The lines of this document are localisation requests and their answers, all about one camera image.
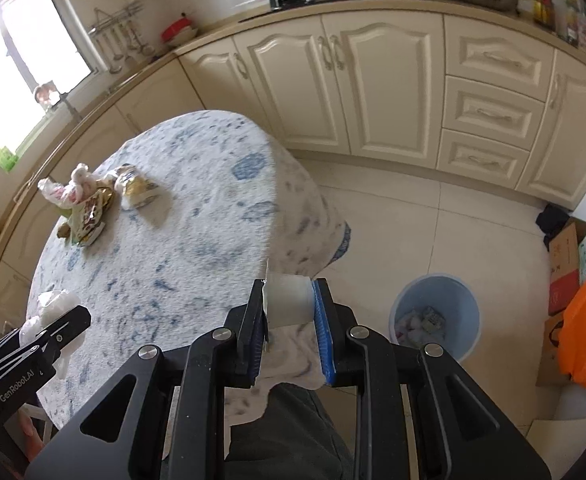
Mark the clear plastic bag red print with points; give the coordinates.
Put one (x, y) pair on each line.
(70, 190)

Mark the white plastic yogurt cup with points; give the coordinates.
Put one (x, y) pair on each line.
(288, 300)

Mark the gold snack wrapper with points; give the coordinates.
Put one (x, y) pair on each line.
(90, 217)

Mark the blue white patterned tablecloth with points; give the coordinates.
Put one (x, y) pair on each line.
(183, 240)

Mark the brown red cardboard box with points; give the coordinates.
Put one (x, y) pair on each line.
(565, 270)

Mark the hanging metal ladle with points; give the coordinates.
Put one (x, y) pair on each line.
(148, 47)
(115, 66)

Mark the kitchen window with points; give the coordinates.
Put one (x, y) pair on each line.
(23, 60)

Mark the person's trouser leg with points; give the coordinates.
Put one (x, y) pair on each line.
(283, 435)

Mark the cream kitchen base cabinets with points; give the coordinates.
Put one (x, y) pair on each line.
(388, 85)

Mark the hanging metal spatula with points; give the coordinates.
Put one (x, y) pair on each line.
(132, 52)

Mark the cream flat panel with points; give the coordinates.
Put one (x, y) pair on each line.
(558, 430)

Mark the yellow bread wrapper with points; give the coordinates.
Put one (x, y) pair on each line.
(135, 187)

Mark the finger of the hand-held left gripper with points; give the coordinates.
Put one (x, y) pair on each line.
(63, 325)

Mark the white tissue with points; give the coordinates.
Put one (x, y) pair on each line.
(53, 305)

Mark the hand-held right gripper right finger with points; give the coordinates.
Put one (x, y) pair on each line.
(323, 340)

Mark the light blue trash bin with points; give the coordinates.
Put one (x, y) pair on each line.
(453, 320)

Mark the green dish soap bottle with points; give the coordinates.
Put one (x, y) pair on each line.
(4, 157)

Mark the black cloth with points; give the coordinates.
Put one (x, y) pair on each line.
(553, 222)

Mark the metal utensil rack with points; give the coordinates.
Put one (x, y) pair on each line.
(115, 17)

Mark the green silver carton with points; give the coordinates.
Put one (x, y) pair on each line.
(433, 319)

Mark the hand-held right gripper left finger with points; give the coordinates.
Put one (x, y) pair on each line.
(255, 330)

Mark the red container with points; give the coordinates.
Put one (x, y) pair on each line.
(178, 27)

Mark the small brown scrap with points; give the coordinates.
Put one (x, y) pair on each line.
(65, 230)

